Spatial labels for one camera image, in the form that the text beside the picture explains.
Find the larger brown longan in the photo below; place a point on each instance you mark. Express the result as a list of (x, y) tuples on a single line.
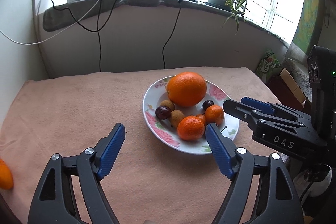
[(176, 117)]

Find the cardboard box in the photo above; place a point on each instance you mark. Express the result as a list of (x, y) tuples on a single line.
[(293, 86)]

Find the small brown longan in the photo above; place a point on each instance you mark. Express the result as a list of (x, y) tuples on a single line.
[(168, 104)]

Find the mandarin with stem centre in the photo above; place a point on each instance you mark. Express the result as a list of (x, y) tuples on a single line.
[(190, 128)]

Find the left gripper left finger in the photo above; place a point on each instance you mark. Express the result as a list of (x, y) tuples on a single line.
[(54, 198)]

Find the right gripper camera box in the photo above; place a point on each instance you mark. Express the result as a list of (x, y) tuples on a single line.
[(321, 67)]

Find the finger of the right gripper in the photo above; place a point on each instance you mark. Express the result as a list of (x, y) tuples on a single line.
[(258, 122), (277, 110)]

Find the oval orange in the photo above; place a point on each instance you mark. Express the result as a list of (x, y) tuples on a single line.
[(6, 177)]

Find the right gloved hand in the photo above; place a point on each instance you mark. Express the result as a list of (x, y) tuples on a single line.
[(313, 182)]

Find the large round orange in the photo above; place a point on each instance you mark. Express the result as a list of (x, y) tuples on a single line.
[(186, 89)]

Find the reddish stemless cherry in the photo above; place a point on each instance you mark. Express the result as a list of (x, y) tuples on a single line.
[(163, 112)]

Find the mandarin with stem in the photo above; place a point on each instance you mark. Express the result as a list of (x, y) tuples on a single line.
[(190, 128), (214, 114)]

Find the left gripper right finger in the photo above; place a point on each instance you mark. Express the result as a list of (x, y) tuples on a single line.
[(260, 185)]

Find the small kumquat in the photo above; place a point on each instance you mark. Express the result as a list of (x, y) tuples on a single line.
[(202, 118)]

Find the green snack bag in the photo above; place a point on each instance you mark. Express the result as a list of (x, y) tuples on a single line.
[(266, 66)]

